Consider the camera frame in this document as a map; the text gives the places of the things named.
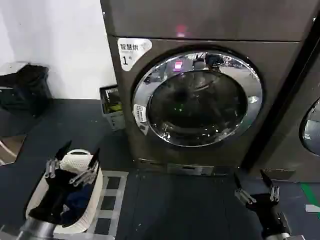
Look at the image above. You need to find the chrome-rimmed glass dryer door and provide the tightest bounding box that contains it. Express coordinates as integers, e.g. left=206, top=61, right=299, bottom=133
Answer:
left=298, top=98, right=320, bottom=157

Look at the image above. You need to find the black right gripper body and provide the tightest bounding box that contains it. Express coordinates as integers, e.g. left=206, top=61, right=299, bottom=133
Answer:
left=245, top=192, right=285, bottom=235

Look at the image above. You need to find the white perforated laundry basket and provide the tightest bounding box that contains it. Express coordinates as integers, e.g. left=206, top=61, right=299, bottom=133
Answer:
left=25, top=148, right=104, bottom=235

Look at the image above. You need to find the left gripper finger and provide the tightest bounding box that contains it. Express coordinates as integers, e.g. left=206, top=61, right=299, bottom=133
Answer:
left=45, top=140, right=73, bottom=179
left=68, top=148, right=101, bottom=188

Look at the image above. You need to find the black bin with bag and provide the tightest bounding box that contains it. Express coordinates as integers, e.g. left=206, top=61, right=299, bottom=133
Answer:
left=0, top=62, right=52, bottom=117

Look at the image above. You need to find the grey front-loading dryer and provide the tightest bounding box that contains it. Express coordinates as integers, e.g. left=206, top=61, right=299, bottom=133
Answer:
left=99, top=0, right=316, bottom=176

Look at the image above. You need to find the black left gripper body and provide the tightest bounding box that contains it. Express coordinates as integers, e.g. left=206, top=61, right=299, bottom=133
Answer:
left=28, top=168, right=76, bottom=225

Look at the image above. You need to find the dark blue clothing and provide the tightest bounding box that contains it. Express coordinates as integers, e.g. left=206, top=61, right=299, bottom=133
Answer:
left=61, top=185, right=94, bottom=219

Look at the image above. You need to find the grey dryer with dark edge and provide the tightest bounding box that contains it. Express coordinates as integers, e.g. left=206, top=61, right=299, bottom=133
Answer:
left=249, top=34, right=320, bottom=184

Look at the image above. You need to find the small white door sticker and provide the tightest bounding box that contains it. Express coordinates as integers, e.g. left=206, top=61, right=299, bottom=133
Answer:
left=133, top=103, right=149, bottom=124

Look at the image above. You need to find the round glass dryer door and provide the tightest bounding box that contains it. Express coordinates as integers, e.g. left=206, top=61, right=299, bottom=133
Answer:
left=132, top=50, right=264, bottom=148

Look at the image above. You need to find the white numbered dryer label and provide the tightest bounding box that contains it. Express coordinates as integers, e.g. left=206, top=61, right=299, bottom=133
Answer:
left=117, top=37, right=153, bottom=72

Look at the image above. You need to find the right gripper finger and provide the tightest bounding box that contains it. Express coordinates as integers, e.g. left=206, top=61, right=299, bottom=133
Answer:
left=259, top=169, right=281, bottom=203
left=233, top=171, right=256, bottom=206

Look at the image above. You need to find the grey open box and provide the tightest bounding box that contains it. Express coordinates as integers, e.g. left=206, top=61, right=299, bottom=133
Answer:
left=99, top=85, right=126, bottom=132

